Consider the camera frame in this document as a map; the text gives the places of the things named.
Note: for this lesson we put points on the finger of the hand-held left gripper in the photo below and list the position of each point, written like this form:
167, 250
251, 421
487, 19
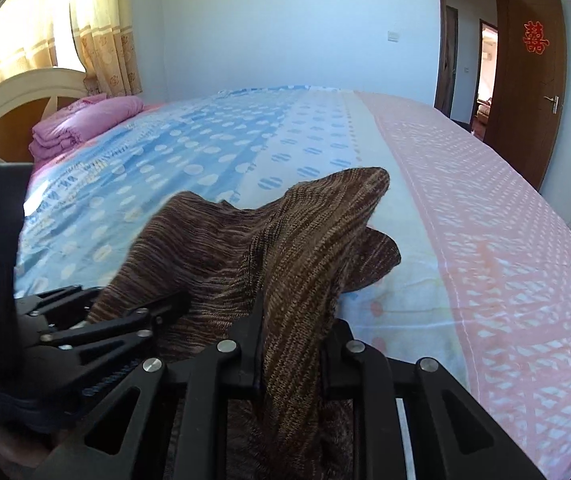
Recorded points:
60, 300
115, 332

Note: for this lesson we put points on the beige patterned curtain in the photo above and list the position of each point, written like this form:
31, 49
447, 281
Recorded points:
95, 30

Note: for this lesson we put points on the white and brown headboard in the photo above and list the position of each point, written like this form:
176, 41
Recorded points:
20, 90

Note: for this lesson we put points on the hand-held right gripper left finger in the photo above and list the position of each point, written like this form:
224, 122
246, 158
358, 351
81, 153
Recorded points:
248, 360

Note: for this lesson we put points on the brown door frame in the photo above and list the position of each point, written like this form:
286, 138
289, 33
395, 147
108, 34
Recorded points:
443, 35

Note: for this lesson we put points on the folded pink quilt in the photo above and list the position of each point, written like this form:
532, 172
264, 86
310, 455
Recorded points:
85, 120

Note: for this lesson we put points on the brown sofa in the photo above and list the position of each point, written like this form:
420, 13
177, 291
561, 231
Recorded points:
483, 114

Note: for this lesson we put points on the brown wooden door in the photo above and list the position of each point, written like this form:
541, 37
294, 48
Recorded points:
525, 100

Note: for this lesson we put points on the blue and pink printed blanket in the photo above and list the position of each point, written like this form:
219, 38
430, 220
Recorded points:
315, 125

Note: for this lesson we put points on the person's left forearm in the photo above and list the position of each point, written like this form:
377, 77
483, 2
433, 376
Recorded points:
20, 455

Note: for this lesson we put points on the brown knit sweater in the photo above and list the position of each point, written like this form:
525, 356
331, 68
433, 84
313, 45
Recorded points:
305, 240

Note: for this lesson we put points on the white wall switch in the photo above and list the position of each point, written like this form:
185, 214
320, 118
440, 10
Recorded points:
394, 35

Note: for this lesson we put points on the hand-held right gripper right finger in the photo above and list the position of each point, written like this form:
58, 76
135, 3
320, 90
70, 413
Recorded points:
338, 360

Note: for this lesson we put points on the red paper door decoration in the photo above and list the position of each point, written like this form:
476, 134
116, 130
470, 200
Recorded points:
536, 37

